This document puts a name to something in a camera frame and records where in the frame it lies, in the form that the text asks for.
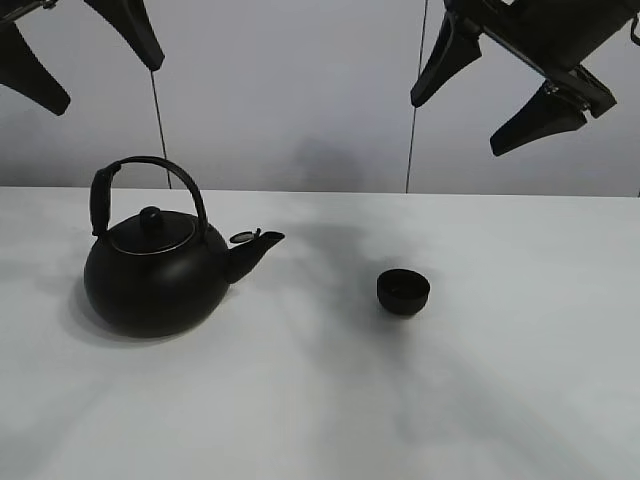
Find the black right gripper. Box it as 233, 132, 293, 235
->
410, 1, 639, 156

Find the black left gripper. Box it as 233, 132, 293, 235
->
0, 0, 165, 116

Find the small black teacup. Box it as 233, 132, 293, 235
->
376, 269, 431, 317

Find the black round teapot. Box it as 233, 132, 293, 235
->
83, 156, 285, 338

